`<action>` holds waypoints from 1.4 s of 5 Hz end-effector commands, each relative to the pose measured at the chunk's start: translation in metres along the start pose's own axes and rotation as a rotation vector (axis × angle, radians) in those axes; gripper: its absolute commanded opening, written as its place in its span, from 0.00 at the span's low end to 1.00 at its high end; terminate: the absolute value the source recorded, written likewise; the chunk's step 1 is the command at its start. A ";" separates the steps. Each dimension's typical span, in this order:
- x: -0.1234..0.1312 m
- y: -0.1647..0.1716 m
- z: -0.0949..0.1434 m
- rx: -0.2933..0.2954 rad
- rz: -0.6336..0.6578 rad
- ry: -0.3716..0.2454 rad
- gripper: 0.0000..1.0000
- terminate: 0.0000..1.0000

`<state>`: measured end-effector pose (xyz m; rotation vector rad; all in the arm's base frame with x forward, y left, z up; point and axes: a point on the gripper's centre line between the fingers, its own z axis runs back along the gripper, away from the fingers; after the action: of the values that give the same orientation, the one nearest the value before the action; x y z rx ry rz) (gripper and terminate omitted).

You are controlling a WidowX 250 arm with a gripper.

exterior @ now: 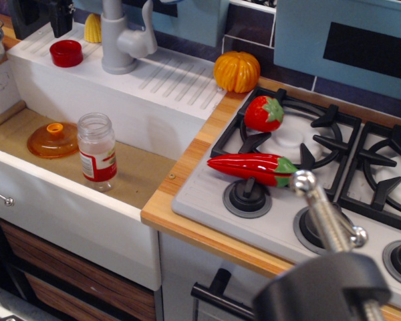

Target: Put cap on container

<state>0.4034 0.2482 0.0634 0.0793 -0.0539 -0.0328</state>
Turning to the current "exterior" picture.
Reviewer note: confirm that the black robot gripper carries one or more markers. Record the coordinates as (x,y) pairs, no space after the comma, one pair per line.
(28,16)

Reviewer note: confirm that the red plastic cap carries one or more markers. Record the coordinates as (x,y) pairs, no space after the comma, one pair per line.
(66,53)

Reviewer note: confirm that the yellow toy corn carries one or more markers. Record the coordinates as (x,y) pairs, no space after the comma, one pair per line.
(92,29)

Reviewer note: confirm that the grey toy faucet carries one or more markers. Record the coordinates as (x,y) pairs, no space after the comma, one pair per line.
(122,46)

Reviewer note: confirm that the white toy sink basin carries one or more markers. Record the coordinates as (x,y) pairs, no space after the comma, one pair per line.
(156,111)

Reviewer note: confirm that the orange translucent pot lid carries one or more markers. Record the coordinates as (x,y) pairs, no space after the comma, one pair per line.
(54,140)

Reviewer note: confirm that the clear jar with red label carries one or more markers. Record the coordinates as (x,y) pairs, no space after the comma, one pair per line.
(97,146)

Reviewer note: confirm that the orange toy pumpkin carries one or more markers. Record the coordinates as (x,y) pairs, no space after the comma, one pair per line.
(237,71)

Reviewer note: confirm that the black stove grate left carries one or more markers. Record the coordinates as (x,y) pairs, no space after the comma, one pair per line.
(311,137)

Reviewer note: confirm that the black stove grate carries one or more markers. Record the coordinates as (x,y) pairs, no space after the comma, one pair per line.
(370,188)
(311,137)

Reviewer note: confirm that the red toy strawberry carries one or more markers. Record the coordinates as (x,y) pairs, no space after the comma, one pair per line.
(264,114)

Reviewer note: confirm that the black stove knob left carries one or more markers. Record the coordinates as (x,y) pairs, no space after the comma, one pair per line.
(247,199)

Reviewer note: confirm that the wooden drawer front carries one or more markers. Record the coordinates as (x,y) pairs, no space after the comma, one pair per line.
(72,285)

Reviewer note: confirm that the red toy chili pepper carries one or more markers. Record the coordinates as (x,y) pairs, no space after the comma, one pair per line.
(267,169)

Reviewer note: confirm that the black stove knob middle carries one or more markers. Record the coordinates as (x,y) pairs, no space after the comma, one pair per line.
(306,232)

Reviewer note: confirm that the black stove grate right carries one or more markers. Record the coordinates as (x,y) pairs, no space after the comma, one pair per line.
(370,188)

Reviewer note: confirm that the black clamp with silver screw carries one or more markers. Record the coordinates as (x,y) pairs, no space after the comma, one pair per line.
(339,285)

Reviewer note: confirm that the silver towel rail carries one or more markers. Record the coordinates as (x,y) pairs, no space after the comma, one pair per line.
(8,201)

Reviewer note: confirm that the black oven door handle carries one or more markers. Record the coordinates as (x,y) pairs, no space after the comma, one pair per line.
(211,303)

